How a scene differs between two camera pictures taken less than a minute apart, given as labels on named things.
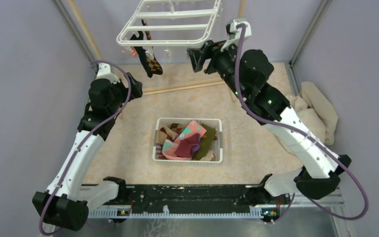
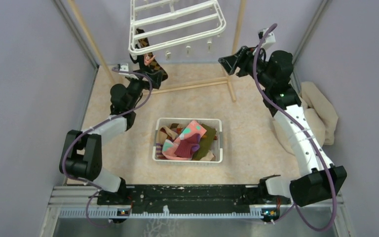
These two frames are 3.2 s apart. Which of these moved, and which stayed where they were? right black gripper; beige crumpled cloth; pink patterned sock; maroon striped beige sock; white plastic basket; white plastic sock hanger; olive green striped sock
Moved: right black gripper; white plastic sock hanger
Stayed: beige crumpled cloth; maroon striped beige sock; olive green striped sock; pink patterned sock; white plastic basket
